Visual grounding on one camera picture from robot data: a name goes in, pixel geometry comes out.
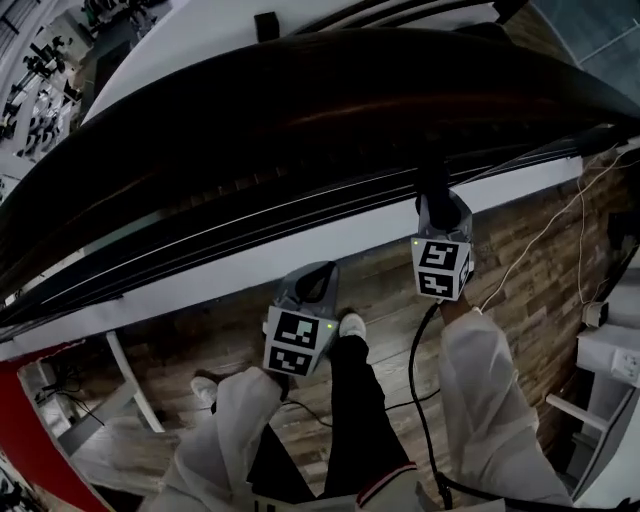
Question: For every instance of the person's right forearm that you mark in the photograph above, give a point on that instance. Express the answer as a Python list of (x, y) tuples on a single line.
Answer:
[(480, 390)]

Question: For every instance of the person's white printed jacket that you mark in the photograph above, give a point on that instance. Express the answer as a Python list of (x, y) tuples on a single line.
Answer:
[(390, 492)]

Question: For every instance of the person's left forearm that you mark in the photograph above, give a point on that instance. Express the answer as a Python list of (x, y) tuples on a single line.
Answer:
[(225, 440)]

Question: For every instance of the dark blue cloth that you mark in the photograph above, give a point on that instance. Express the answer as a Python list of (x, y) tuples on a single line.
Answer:
[(440, 200)]

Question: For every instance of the white desk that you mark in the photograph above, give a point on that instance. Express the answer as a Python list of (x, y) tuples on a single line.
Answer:
[(610, 380)]

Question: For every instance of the person's black trousers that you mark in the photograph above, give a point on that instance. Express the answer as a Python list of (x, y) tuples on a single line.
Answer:
[(355, 400)]

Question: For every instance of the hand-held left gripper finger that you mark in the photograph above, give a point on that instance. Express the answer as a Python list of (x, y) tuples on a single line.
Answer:
[(287, 295), (330, 307)]

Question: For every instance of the dark brown counter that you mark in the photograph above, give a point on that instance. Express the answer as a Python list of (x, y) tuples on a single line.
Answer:
[(112, 65)]

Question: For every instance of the red covered table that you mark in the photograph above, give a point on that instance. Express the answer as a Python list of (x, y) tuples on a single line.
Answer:
[(30, 440)]

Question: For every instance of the dark wooden railing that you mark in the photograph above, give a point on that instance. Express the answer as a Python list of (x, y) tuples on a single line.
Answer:
[(300, 115)]

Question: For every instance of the dark wooden staircase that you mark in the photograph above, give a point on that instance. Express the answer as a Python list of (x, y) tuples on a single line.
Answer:
[(280, 172)]

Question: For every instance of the person's white shoe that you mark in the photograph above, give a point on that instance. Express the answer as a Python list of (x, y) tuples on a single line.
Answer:
[(204, 390), (352, 325)]

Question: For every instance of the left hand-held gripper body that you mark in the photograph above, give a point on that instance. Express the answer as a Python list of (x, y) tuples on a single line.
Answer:
[(295, 340)]

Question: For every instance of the white power socket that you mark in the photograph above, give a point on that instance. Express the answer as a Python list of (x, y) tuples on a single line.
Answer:
[(627, 366)]

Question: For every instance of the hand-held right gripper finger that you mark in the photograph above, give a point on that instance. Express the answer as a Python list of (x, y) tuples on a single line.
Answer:
[(422, 231), (465, 227)]

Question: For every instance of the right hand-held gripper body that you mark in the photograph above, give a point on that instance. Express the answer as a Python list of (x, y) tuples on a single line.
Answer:
[(440, 270)]

